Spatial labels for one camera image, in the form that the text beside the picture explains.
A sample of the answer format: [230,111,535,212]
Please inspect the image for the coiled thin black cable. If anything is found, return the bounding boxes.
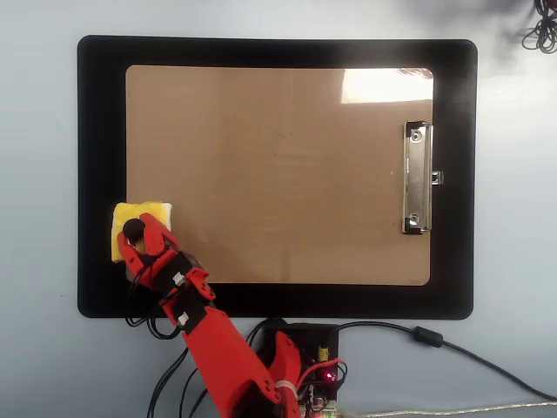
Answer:
[520,0,557,55]

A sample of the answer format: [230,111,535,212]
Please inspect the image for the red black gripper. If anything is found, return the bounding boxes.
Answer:
[116,212,205,302]

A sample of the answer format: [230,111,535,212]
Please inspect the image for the black power cable with ferrite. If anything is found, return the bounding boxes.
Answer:
[319,320,557,401]

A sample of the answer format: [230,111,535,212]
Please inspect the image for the controller board with red LED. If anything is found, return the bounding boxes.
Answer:
[299,356,349,418]

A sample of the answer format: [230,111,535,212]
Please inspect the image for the red wire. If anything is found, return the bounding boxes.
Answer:
[295,356,349,395]

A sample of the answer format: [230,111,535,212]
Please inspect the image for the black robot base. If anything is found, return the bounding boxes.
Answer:
[259,321,341,418]

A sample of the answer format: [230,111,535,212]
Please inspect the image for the silver USB cable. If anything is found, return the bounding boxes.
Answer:
[339,401,557,418]

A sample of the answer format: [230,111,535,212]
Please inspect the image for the thin black servo wires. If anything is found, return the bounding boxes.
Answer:
[124,278,288,418]

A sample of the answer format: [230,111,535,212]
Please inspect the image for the black desk mat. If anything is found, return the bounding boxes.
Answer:
[77,35,479,321]

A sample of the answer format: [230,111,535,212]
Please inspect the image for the yellow sponge with black knob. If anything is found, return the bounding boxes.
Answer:
[111,200,173,264]

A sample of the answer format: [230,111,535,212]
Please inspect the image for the brown clipboard board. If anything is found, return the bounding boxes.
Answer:
[124,64,435,287]

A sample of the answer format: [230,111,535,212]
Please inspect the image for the silver metal clipboard clip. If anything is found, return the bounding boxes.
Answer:
[400,120,445,236]

